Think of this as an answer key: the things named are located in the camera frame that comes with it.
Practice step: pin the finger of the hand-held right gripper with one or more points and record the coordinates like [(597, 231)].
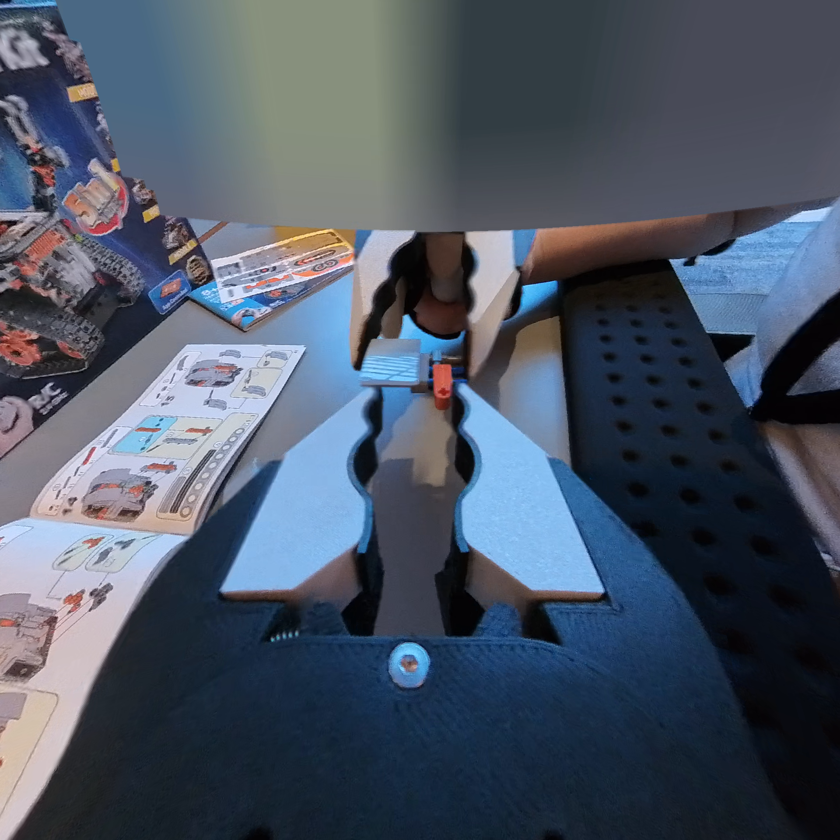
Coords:
[(371, 282), (495, 275)]

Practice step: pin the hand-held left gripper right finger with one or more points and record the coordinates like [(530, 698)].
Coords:
[(531, 525)]

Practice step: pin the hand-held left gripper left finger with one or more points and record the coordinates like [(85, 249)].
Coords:
[(295, 525)]

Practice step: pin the grey motor block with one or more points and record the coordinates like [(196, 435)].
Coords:
[(390, 364)]

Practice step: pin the orange blue connector assembly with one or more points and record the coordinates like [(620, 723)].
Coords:
[(443, 384)]

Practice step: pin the grey desk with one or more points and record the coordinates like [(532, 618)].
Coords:
[(315, 367)]

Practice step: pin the person's right hand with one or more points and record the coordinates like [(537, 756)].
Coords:
[(441, 318)]

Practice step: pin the blue cover booklet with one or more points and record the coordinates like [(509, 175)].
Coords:
[(246, 315)]

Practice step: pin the open instruction booklet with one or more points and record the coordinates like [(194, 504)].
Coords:
[(164, 426)]

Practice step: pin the robot kit box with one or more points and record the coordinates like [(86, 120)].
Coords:
[(65, 229)]

